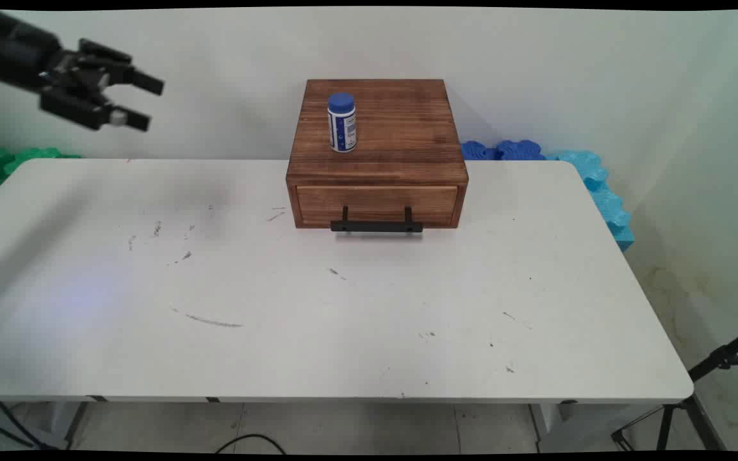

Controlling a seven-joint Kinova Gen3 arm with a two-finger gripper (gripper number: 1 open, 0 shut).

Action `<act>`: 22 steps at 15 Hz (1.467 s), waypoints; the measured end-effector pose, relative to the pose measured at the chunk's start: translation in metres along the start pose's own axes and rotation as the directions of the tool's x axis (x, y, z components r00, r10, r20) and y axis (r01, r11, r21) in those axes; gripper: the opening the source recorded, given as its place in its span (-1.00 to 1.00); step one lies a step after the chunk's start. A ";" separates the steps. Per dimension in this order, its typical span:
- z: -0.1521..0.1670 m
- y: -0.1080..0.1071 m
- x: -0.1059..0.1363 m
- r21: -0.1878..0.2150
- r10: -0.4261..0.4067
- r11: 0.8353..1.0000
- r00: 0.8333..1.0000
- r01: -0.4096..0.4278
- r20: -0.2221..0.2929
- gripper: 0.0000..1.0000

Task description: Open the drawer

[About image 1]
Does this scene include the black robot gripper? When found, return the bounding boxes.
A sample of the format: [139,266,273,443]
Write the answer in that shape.
[0,9,165,133]

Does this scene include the green foam puzzle mat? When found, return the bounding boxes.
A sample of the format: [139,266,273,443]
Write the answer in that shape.
[0,147,82,190]

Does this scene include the white bottle with blue cap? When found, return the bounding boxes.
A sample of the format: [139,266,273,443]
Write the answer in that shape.
[327,92,357,153]

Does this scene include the brown wooden drawer cabinet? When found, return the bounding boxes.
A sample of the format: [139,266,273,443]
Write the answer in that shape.
[286,79,470,230]

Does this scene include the white table leg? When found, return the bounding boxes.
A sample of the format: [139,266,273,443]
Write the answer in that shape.
[54,401,93,449]
[528,402,578,450]

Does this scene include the dark blue foam puzzle mat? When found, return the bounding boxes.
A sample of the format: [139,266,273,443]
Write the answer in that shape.
[460,140,546,161]

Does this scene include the light blue foam puzzle mat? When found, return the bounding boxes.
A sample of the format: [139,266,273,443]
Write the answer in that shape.
[545,150,636,253]

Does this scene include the black cable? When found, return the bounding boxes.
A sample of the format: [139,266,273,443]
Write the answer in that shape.
[0,387,57,449]
[215,433,287,455]

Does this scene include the black camera tripod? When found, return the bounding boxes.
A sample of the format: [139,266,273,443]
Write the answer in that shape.
[611,323,738,452]

